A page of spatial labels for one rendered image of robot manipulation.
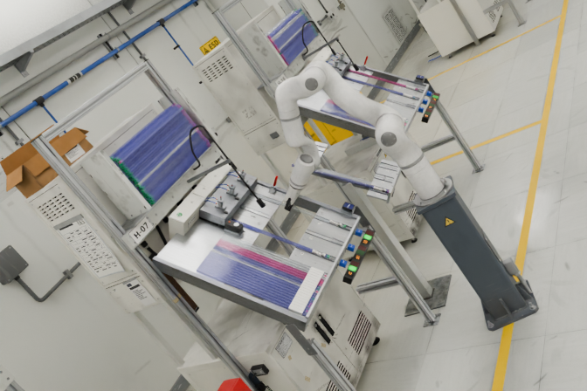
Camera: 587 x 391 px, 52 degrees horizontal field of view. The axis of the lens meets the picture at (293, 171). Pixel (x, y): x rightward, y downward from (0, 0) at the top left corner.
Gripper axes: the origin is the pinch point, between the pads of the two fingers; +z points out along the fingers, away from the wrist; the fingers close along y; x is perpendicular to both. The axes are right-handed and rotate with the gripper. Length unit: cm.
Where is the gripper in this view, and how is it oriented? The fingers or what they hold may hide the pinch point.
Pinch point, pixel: (289, 205)
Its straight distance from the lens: 291.3
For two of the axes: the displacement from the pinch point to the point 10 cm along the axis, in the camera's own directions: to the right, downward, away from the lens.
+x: 8.8, 4.5, -1.4
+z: -2.5, 7.1, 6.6
